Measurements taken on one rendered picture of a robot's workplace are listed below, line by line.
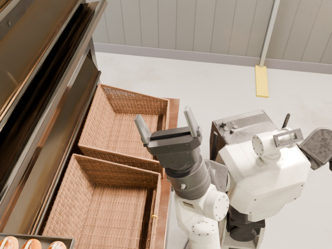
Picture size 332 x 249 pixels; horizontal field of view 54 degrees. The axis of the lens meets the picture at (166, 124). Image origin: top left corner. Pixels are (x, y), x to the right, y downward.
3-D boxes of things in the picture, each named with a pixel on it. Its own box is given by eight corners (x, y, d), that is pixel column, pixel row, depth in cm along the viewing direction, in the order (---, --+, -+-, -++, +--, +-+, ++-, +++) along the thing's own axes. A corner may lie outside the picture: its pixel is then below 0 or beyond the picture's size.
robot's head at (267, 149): (248, 149, 100) (254, 130, 93) (277, 142, 102) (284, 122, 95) (259, 166, 95) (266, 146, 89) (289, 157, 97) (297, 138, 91)
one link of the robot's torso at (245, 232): (223, 184, 152) (228, 160, 139) (251, 186, 151) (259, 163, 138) (224, 241, 132) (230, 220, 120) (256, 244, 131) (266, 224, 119)
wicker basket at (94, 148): (84, 175, 196) (75, 145, 176) (103, 111, 235) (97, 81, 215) (164, 180, 193) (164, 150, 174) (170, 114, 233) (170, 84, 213)
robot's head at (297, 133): (259, 134, 98) (272, 130, 90) (284, 128, 100) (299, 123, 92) (266, 154, 97) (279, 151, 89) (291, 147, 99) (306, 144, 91)
